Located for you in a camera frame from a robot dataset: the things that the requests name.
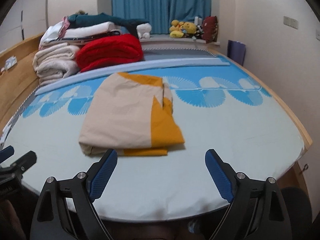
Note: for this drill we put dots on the tissue pack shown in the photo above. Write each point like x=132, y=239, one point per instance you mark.
x=11, y=63

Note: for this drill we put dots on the white and pink cloth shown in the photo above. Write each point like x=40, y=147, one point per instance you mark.
x=53, y=33

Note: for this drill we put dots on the dark patterned folded blanket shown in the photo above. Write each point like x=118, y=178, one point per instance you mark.
x=75, y=40

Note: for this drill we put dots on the white folded quilt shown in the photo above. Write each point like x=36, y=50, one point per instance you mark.
x=90, y=28

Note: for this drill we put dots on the blue curtain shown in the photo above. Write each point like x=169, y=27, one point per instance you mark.
x=150, y=2

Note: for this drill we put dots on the dark teal plush shark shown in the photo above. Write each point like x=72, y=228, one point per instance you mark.
x=100, y=18

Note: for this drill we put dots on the bed with blue patterned sheet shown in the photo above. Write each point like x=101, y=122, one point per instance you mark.
x=225, y=135

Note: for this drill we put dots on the purple bag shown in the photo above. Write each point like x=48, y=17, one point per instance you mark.
x=236, y=52

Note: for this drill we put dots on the wooden headboard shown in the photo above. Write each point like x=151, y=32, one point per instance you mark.
x=17, y=87

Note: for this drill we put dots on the white wardrobe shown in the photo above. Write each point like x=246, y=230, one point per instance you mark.
x=30, y=17

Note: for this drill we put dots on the metal hook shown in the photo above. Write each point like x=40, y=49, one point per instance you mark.
x=305, y=167

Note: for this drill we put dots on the white plush toy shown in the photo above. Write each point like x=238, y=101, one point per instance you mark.
x=143, y=30

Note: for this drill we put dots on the beige and mustard jacket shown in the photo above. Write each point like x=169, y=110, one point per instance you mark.
x=120, y=115

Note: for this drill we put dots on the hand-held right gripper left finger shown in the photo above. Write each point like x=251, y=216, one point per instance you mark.
x=102, y=175

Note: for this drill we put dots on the red folded blanket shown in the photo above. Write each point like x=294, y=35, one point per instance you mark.
x=110, y=50

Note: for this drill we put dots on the cream folded blanket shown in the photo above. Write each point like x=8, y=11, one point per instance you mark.
x=52, y=62

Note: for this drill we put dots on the window ledge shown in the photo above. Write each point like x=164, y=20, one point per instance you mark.
x=170, y=42

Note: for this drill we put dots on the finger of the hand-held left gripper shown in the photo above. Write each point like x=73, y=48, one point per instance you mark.
x=7, y=153
x=25, y=161

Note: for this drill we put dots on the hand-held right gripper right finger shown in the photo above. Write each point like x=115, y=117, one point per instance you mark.
x=220, y=177

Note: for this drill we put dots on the yellow plush toy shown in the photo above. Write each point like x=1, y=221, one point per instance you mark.
x=190, y=28
x=176, y=30

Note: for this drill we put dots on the small white container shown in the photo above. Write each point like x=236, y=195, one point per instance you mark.
x=198, y=20

